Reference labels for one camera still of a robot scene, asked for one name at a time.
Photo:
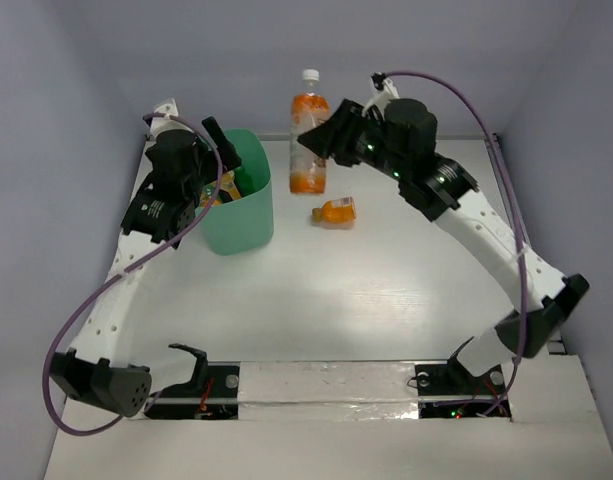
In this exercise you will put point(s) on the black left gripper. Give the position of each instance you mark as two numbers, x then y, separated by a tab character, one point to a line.
218	163

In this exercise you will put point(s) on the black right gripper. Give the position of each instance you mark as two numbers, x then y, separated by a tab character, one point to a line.
330	136

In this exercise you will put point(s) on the yellow blue milk tea bottle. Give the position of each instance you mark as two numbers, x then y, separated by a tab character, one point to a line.
226	192

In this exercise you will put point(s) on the orange label clear tea bottle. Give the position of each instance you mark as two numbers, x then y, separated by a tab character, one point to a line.
309	110

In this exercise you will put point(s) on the orange juice bottle barcode label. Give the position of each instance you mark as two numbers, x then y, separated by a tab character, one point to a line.
335	212

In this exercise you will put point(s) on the green plastic bottle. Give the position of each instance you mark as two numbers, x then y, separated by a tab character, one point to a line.
244	182

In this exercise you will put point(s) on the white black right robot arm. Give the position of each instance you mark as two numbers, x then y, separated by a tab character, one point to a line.
448	196

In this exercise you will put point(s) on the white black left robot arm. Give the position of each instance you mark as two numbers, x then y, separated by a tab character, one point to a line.
89	359

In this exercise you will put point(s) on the green plastic bin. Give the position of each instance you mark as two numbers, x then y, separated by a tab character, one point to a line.
247	223

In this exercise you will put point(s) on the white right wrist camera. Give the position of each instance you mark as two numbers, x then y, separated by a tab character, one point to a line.
383	91

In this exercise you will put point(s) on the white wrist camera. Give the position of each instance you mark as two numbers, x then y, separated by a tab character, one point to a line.
383	91
161	119

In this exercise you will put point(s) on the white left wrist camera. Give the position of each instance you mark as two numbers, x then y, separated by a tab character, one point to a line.
161	119

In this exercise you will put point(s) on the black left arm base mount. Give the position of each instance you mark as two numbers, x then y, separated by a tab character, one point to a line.
210	394

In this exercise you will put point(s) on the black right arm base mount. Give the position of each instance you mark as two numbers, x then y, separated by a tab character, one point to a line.
440	396

